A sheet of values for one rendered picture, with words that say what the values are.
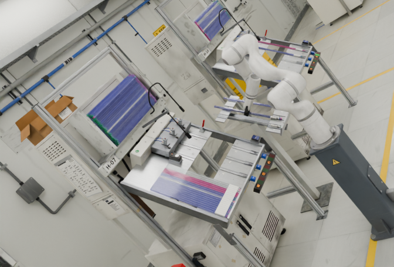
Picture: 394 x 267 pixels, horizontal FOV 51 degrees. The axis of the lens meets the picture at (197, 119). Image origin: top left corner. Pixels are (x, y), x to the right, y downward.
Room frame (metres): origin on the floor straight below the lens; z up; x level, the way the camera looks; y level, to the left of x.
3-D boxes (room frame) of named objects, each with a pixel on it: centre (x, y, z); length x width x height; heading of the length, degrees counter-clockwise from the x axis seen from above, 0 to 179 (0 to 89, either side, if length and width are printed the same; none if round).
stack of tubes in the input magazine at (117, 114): (2.78, 0.34, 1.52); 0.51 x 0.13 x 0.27; 136
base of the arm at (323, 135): (2.15, -0.47, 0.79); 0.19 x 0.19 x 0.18
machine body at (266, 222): (2.83, 0.47, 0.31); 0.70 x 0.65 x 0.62; 136
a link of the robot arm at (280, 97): (2.14, -0.44, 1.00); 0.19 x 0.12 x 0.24; 93
